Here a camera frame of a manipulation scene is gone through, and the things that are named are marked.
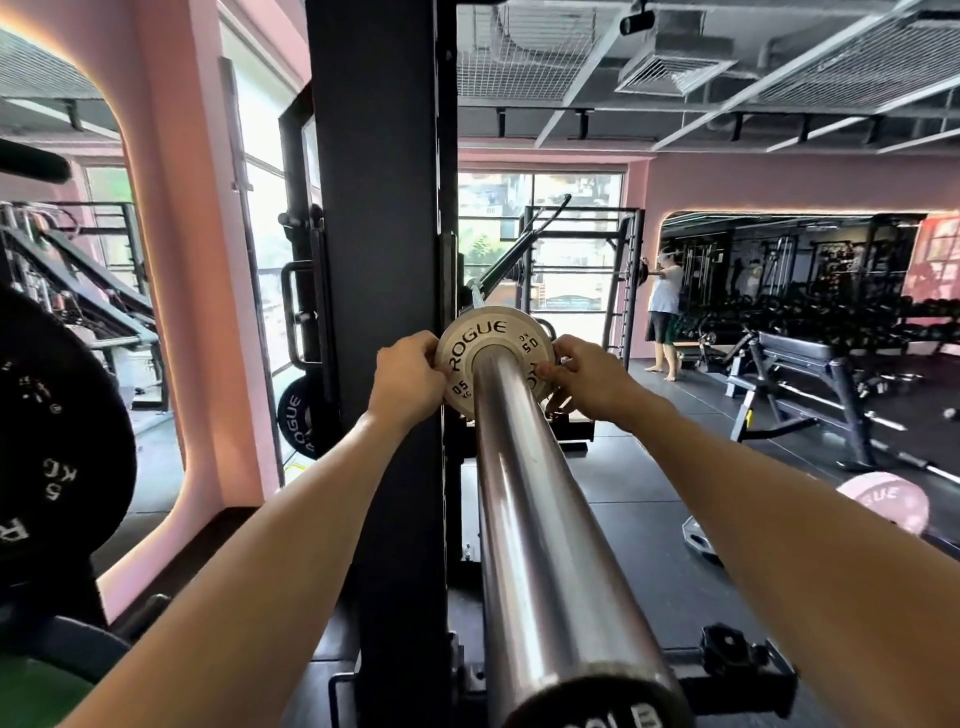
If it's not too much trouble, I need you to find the steel barbell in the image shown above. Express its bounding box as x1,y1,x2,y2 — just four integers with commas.
465,279,696,728

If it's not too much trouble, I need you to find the black squat rack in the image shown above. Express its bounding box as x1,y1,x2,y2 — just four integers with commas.
517,193,648,370

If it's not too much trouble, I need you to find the green bumper plate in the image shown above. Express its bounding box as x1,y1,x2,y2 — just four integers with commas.
0,655,96,728

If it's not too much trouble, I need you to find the row of black dumbbells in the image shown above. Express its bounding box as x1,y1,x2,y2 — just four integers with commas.
697,292,960,355

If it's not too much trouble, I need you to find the black incline gym machine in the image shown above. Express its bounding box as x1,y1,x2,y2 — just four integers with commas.
0,201,171,412

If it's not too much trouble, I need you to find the ceiling air vent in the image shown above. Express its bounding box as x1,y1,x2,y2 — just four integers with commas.
614,33,738,99

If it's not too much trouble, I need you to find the small grey weight plate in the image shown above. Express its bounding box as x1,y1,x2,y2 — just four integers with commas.
681,514,726,565

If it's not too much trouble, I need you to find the wall mirror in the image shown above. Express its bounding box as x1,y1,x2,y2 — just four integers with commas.
658,210,960,481

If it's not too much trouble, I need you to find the black power rack upright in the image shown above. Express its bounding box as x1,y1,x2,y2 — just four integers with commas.
304,0,462,728

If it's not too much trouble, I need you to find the small white weight plate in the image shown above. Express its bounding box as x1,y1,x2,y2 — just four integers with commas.
434,306,557,421

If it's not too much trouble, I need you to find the black weight bench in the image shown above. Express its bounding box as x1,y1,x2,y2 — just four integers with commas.
725,328,880,469

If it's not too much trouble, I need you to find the pink bumper plate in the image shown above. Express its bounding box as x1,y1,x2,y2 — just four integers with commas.
835,471,932,538

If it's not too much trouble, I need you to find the person's left hand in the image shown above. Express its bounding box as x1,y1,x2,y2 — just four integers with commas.
366,330,452,435

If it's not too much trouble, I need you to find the person's right hand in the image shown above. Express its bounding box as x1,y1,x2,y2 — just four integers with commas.
534,334,664,435

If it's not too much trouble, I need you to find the person's right forearm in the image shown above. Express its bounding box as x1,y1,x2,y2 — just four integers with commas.
636,396,960,728

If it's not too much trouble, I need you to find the person's left forearm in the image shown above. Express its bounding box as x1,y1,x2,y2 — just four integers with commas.
58,408,445,728

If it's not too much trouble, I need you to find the large black bumper plate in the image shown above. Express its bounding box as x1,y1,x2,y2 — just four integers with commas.
0,285,139,571

